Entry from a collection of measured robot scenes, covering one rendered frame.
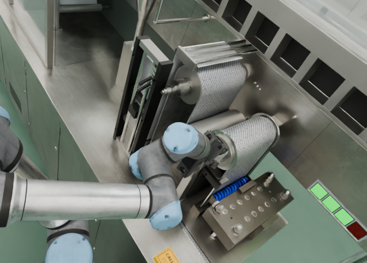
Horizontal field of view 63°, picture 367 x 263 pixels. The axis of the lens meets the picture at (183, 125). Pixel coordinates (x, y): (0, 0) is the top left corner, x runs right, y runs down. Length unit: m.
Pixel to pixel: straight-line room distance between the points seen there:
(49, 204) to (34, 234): 1.56
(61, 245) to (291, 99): 0.92
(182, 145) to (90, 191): 0.23
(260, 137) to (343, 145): 0.29
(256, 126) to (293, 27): 0.38
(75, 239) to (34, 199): 0.34
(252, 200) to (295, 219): 1.58
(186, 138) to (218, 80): 0.46
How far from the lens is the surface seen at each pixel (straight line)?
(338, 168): 1.23
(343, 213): 1.30
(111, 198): 0.64
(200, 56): 1.10
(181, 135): 0.71
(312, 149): 1.25
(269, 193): 1.37
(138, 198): 0.66
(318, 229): 2.96
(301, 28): 1.18
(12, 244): 2.16
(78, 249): 0.91
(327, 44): 1.14
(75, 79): 1.68
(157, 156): 0.75
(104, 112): 1.53
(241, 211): 1.24
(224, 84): 1.14
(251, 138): 1.09
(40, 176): 0.81
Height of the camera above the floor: 1.98
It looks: 43 degrees down
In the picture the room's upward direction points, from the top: 25 degrees clockwise
